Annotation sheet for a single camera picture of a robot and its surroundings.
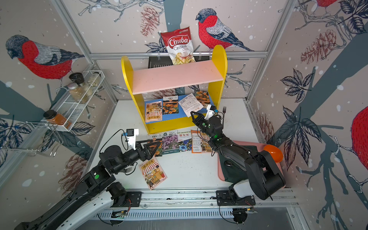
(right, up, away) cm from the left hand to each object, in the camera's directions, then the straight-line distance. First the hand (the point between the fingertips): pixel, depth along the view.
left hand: (158, 140), depth 65 cm
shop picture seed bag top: (+26, -9, +27) cm, 39 cm away
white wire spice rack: (-49, +15, +9) cm, 52 cm away
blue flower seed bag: (+12, -7, +30) cm, 33 cm away
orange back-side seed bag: (+19, -7, +30) cm, 36 cm away
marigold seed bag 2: (+1, +18, +34) cm, 38 cm away
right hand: (+15, +13, +15) cm, 25 cm away
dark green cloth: (+41, -22, +17) cm, 49 cm away
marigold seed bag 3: (+25, +24, +38) cm, 52 cm away
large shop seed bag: (-9, +13, +30) cm, 34 cm away
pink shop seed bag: (-7, -23, +18) cm, 30 cm away
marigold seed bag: (-10, -5, +32) cm, 34 cm away
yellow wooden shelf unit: (-3, +28, +57) cm, 64 cm away
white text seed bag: (+15, +18, +20) cm, 31 cm away
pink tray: (+33, -23, +17) cm, 44 cm away
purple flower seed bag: (+2, -7, +29) cm, 30 cm away
